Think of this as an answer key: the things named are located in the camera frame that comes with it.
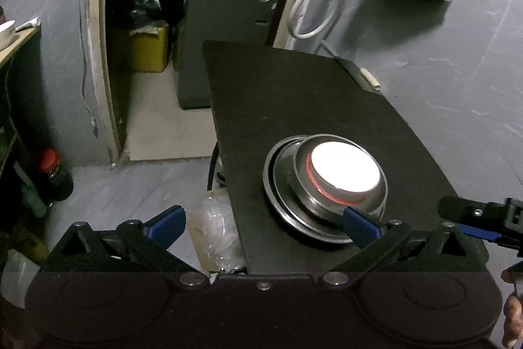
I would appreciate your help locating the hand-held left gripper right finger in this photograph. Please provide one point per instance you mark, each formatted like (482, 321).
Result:
(361, 226)

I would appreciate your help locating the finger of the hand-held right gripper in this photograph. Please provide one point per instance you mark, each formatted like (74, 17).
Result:
(461, 208)
(478, 231)

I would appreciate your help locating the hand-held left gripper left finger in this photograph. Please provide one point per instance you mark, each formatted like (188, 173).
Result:
(169, 226)

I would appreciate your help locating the white ceramic bowl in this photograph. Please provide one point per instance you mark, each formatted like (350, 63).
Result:
(318, 189)
(343, 171)

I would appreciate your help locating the shallow steel plate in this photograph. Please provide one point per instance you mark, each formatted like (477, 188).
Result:
(295, 215)

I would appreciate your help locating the small steel bowl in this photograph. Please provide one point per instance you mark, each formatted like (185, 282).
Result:
(300, 169)

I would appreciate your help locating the person's right hand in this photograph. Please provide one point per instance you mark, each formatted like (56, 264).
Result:
(515, 312)

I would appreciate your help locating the crumpled clear plastic bag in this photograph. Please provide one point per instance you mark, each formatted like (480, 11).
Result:
(214, 226)

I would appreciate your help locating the red-capped dark bottle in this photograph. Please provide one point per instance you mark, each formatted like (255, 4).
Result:
(51, 173)

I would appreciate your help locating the yellow box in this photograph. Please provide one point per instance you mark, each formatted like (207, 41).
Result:
(149, 48)

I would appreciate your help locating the dark cabinet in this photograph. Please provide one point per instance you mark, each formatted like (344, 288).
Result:
(220, 38)

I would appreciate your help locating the wooden side shelf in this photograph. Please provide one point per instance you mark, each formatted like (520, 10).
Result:
(18, 44)

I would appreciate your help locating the white tube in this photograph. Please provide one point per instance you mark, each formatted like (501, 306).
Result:
(28, 23)

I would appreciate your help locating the white bowl on shelf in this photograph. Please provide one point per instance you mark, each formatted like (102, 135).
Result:
(6, 32)

